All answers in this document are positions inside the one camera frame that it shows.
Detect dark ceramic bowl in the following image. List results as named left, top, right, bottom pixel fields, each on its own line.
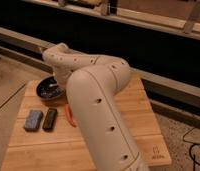
left=36, top=76, right=65, bottom=101

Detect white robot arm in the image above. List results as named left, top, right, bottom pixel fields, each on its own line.
left=43, top=43, right=150, bottom=171

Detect black rectangular block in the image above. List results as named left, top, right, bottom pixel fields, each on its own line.
left=42, top=108, right=57, bottom=131

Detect blue sponge block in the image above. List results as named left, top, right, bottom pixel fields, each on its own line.
left=23, top=110, right=43, bottom=132

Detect wooden cutting board table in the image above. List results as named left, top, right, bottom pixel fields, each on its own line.
left=1, top=76, right=171, bottom=171

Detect black cable on floor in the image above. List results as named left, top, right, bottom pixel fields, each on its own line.
left=182, top=127, right=200, bottom=168

